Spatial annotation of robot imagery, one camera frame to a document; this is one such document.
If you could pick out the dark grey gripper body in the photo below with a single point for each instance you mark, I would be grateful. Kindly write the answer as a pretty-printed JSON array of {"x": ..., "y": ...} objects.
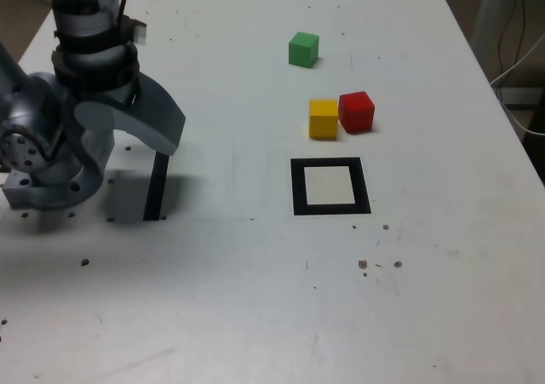
[{"x": 121, "y": 94}]

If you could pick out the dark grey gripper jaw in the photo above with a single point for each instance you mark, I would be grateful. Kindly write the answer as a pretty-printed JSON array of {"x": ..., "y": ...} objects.
[{"x": 164, "y": 107}]

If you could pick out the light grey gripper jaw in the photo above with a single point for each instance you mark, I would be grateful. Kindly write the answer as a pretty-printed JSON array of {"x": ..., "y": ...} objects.
[{"x": 102, "y": 115}]

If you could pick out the green cube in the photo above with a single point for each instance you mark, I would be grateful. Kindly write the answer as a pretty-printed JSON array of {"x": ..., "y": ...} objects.
[{"x": 303, "y": 51}]

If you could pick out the yellow cube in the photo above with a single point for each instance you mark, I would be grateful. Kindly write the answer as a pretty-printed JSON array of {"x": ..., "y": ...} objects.
[{"x": 322, "y": 120}]

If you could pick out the red cube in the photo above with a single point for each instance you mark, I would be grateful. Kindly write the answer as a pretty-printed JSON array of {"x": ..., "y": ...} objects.
[{"x": 357, "y": 112}]

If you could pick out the black tape square outline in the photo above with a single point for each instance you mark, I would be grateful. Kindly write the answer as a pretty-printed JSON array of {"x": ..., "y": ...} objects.
[{"x": 298, "y": 188}]

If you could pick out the black tape strip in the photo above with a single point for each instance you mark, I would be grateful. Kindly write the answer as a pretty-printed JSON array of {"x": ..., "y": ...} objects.
[{"x": 154, "y": 188}]

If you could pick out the white metal frame leg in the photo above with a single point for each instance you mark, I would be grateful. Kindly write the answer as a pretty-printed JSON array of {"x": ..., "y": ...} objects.
[{"x": 489, "y": 9}]

